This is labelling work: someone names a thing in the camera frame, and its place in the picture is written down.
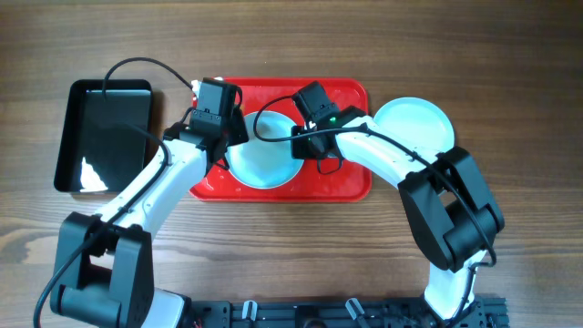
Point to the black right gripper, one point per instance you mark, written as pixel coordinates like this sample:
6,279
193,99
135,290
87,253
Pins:
300,150

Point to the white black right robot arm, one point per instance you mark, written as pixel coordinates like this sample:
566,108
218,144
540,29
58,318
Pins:
410,143

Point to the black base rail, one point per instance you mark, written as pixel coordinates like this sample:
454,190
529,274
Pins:
483,312

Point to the black water tray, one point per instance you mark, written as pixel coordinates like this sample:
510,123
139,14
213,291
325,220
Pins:
100,151

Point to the light blue plate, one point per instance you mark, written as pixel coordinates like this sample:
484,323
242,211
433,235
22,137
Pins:
418,121
264,165

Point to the red plastic tray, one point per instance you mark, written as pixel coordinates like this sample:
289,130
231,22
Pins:
351,182

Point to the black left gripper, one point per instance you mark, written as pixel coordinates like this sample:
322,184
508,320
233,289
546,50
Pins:
241,132

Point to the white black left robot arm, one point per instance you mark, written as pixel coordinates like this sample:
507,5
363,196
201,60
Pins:
104,266

